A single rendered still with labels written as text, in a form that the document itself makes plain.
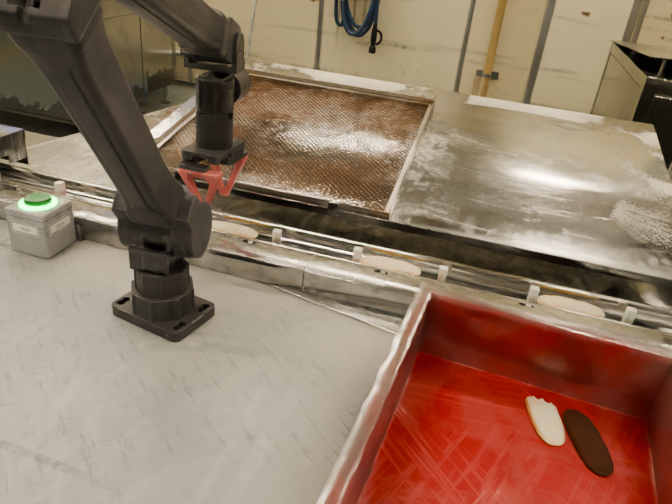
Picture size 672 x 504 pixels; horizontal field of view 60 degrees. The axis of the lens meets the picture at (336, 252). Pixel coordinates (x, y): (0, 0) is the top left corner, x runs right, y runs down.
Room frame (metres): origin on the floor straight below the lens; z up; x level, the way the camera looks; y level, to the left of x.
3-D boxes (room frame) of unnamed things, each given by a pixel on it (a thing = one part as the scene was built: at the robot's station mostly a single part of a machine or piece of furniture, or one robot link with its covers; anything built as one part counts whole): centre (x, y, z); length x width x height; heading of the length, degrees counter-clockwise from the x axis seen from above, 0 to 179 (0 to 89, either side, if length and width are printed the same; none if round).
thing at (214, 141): (0.88, 0.21, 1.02); 0.10 x 0.07 x 0.07; 167
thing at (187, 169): (0.85, 0.21, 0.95); 0.07 x 0.07 x 0.09; 77
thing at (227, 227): (0.88, 0.18, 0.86); 0.10 x 0.04 x 0.01; 77
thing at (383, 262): (0.81, -0.09, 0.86); 0.10 x 0.04 x 0.01; 77
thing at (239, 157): (0.90, 0.20, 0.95); 0.07 x 0.07 x 0.09; 77
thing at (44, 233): (0.81, 0.47, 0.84); 0.08 x 0.08 x 0.11; 77
